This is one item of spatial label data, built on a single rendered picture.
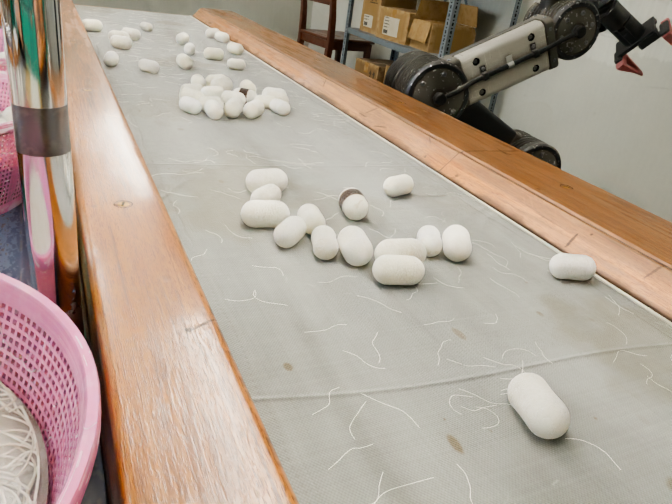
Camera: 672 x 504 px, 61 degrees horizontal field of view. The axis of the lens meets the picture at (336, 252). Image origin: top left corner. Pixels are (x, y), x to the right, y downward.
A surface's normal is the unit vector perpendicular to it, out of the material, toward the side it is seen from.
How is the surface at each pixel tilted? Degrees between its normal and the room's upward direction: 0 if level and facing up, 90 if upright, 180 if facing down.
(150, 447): 0
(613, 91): 90
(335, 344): 0
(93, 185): 0
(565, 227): 45
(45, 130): 90
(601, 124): 90
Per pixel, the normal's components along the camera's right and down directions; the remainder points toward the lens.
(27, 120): -0.04, 0.44
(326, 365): 0.14, -0.89
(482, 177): -0.54, -0.57
